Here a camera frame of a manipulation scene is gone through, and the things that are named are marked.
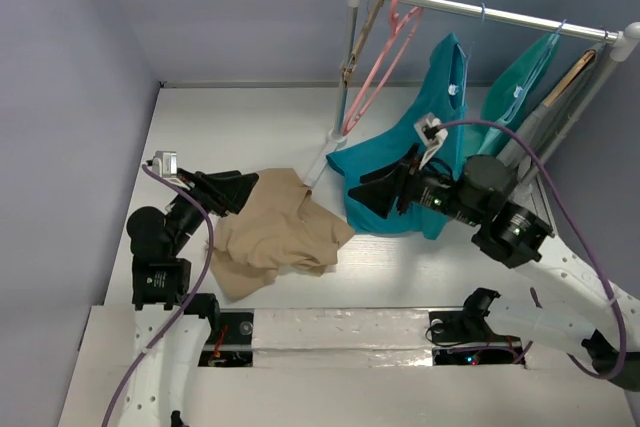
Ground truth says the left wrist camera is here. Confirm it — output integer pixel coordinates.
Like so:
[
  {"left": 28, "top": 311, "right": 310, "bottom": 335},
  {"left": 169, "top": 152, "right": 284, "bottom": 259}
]
[{"left": 146, "top": 150, "right": 181, "bottom": 185}]

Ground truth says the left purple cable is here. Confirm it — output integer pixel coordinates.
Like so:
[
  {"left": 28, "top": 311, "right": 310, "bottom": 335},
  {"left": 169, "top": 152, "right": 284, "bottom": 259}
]
[{"left": 99, "top": 161, "right": 217, "bottom": 427}]

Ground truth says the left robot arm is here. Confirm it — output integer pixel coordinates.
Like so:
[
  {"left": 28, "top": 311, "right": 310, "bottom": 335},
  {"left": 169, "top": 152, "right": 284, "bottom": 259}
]
[{"left": 113, "top": 167, "right": 259, "bottom": 426}]

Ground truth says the pink plastic hanger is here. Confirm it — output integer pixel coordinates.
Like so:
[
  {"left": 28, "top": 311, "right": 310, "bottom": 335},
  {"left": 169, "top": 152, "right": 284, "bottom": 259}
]
[{"left": 339, "top": 0, "right": 424, "bottom": 137}]

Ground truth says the beige t shirt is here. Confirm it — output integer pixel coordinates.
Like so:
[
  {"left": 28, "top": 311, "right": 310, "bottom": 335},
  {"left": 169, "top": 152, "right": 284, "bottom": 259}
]
[{"left": 210, "top": 168, "right": 355, "bottom": 301}]

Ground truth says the light green t shirt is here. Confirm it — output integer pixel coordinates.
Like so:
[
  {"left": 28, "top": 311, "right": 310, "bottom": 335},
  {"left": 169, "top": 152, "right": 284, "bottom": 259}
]
[{"left": 463, "top": 33, "right": 560, "bottom": 157}]

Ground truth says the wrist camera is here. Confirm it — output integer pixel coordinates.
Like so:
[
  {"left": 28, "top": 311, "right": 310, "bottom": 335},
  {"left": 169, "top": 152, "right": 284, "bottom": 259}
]
[
  {"left": 146, "top": 150, "right": 181, "bottom": 185},
  {"left": 414, "top": 113, "right": 448, "bottom": 169}
]

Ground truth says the wooden hanger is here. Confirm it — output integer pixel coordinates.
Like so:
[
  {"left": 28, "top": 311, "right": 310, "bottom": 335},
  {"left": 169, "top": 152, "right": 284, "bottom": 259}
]
[{"left": 541, "top": 49, "right": 597, "bottom": 108}]

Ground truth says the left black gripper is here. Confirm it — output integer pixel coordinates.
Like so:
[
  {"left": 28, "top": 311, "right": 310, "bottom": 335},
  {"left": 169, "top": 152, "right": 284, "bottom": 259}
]
[{"left": 168, "top": 166, "right": 257, "bottom": 252}]

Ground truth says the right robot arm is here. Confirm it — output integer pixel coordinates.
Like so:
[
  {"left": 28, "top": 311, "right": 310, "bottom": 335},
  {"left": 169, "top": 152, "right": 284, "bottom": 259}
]
[{"left": 348, "top": 146, "right": 639, "bottom": 392}]

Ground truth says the silver clothes rack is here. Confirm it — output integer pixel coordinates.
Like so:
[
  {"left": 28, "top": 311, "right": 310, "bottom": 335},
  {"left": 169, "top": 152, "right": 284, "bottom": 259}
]
[{"left": 305, "top": 0, "right": 639, "bottom": 187}]

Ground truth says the blue wire hanger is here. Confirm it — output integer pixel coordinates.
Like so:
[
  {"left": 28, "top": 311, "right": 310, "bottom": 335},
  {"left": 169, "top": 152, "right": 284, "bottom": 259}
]
[
  {"left": 498, "top": 20, "right": 566, "bottom": 126},
  {"left": 447, "top": 2, "right": 487, "bottom": 112}
]

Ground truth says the beige clip hanger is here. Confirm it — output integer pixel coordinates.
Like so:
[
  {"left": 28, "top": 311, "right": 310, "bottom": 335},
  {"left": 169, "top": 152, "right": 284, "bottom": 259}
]
[{"left": 340, "top": 0, "right": 384, "bottom": 89}]

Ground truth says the grey garment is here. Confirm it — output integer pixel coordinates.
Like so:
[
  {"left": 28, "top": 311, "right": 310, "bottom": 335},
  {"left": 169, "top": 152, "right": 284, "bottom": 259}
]
[{"left": 513, "top": 43, "right": 604, "bottom": 162}]

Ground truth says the teal t shirt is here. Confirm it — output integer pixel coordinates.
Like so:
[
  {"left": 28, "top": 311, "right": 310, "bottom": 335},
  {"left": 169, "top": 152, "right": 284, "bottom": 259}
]
[{"left": 325, "top": 31, "right": 474, "bottom": 241}]

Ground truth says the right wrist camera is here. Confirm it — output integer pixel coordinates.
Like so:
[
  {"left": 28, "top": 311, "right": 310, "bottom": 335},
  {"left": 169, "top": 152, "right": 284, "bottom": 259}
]
[{"left": 414, "top": 113, "right": 448, "bottom": 169}]

